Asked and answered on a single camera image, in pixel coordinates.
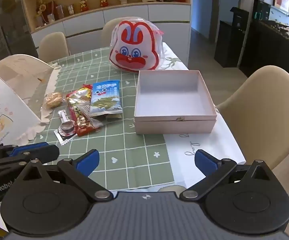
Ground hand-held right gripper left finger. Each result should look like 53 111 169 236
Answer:
16 149 113 200

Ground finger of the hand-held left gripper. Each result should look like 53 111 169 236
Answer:
0 142 49 157
0 145 59 178

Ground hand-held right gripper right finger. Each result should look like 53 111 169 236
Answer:
180 149 275 200

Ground red snack packet yellow figure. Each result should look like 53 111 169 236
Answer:
66 84 94 113

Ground blue snack packet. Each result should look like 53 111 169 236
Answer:
88 80 123 117

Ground white storage box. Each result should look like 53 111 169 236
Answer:
134 70 217 135

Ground white floral table cloth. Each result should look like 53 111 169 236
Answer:
160 41 246 190

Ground clear packet with spoon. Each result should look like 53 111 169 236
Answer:
54 110 78 146

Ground red clear snack packet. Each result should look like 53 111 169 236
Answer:
71 105 103 137

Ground green checked tablecloth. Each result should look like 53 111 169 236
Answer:
22 47 175 193

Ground white cartoon paper box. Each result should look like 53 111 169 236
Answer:
0 74 42 145

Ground round pastry in clear wrap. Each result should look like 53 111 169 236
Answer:
43 92 66 109

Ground beige chair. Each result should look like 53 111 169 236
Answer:
216 65 289 170
38 32 70 63
101 17 147 48

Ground white chair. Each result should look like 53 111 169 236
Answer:
0 54 55 100

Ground black floor appliance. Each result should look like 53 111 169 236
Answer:
214 7 249 68

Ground black low cabinet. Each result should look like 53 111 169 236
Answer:
240 19 289 85

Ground white red rabbit bag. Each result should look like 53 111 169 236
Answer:
109 16 165 73

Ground dark glass partition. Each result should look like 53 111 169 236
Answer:
0 0 38 64

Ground wood and white shelf cabinet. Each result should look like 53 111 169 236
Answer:
18 0 192 55

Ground glass fish tank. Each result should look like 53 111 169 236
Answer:
253 0 289 46

